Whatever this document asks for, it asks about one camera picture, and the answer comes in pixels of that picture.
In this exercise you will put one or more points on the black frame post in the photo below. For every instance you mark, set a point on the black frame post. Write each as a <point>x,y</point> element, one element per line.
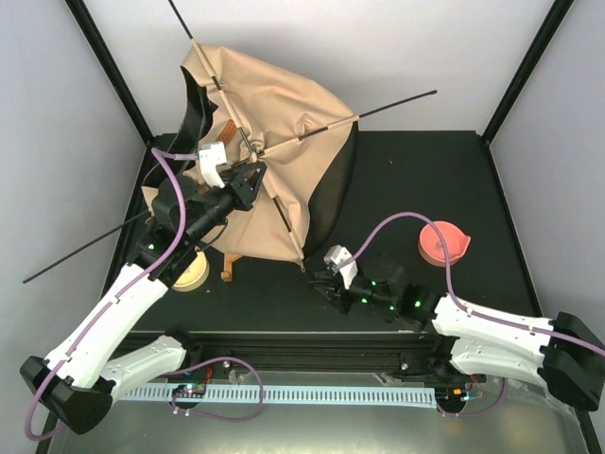
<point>539,44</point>
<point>103,54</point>

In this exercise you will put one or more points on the yellow pet bowl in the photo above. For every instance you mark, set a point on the yellow pet bowl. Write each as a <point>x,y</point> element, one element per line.
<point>195,275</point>

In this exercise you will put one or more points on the light blue slotted cable duct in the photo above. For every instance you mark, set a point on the light blue slotted cable duct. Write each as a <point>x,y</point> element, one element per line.
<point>424,398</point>

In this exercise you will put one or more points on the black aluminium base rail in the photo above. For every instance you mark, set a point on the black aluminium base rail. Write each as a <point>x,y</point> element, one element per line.
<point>411,357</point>

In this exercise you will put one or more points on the wooden bowl stand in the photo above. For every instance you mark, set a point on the wooden bowl stand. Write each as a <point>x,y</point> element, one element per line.
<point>229,260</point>

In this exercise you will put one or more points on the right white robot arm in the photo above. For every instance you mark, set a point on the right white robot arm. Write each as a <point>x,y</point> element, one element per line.
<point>561,355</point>

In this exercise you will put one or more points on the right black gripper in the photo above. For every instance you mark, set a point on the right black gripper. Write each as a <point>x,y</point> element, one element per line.
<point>337,295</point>

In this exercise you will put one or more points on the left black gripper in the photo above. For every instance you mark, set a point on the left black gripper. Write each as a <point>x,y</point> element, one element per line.
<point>245,192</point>

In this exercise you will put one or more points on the pink pet bowl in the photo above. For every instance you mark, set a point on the pink pet bowl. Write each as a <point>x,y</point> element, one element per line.
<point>433,244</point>

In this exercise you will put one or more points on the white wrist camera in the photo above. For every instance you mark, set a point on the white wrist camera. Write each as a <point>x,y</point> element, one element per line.
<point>341,262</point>
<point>211,156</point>

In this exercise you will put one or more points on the small green circuit board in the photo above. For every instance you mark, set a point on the small green circuit board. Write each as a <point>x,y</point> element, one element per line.
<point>189,390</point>

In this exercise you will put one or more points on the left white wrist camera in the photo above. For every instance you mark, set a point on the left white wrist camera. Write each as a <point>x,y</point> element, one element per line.
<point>211,156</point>

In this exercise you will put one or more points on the right black frame post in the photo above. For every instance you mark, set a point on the right black frame post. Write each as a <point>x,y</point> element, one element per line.
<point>539,44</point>

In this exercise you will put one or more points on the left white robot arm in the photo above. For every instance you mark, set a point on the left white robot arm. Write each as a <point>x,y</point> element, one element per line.
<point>79,380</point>

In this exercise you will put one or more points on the beige fabric pet tent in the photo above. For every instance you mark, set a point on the beige fabric pet tent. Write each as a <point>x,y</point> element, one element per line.
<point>311,176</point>

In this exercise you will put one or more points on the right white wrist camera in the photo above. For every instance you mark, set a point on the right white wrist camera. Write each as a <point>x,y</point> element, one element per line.
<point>341,262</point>

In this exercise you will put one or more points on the left black frame post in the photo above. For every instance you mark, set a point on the left black frame post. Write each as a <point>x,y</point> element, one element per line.
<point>103,54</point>

